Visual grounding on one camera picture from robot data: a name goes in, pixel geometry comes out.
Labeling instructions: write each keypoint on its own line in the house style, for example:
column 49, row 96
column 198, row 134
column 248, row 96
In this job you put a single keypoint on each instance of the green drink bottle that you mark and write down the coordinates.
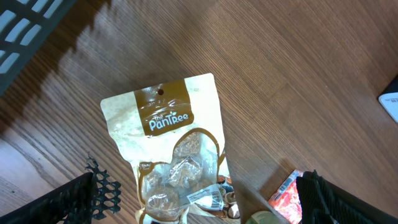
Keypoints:
column 266, row 217

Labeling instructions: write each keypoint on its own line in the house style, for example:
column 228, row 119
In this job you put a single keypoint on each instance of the white barcode scanner box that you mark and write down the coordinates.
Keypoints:
column 389, row 99

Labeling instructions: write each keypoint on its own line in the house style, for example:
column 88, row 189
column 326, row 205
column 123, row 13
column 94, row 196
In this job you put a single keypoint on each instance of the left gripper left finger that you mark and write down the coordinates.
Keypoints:
column 79, row 201

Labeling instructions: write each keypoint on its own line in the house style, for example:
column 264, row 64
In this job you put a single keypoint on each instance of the grey plastic mesh basket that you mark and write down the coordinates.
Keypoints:
column 25, row 24

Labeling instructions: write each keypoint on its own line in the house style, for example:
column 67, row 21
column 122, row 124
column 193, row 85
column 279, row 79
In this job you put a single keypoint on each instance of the brown cream snack pouch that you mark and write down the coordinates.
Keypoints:
column 172, row 136

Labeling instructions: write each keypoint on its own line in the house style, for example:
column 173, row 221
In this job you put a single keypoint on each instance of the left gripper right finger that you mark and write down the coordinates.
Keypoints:
column 323, row 202

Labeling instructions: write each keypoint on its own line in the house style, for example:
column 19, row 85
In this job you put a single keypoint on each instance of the red Kleenex tissue pack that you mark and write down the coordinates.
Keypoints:
column 285, row 199

